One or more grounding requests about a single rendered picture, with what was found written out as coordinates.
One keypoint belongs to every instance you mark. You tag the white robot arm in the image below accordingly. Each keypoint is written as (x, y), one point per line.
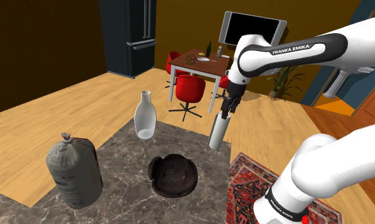
(345, 161)

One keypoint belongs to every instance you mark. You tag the dark refrigerator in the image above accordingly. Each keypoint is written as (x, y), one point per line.
(128, 34)

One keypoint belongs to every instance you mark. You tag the red swivel chair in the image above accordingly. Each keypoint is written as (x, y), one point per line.
(172, 60)
(223, 83)
(190, 88)

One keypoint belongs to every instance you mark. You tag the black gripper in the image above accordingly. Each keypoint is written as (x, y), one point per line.
(236, 91)

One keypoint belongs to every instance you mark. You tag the white glass bottle vase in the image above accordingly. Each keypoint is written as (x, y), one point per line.
(145, 119)

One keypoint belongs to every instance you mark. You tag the dark brown lobed bowl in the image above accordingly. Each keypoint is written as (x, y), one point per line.
(173, 176)

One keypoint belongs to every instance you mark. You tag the green potted plant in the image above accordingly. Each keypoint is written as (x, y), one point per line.
(283, 80)

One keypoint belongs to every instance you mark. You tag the silver framed black television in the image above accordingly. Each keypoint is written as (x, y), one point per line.
(252, 26)

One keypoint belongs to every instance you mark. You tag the red patterned robot stand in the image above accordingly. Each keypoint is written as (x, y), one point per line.
(246, 186)

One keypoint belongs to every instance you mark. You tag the brown dining table white legs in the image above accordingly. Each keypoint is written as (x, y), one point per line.
(202, 66)

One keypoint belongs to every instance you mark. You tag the grey tied sack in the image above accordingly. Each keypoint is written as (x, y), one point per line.
(74, 173)

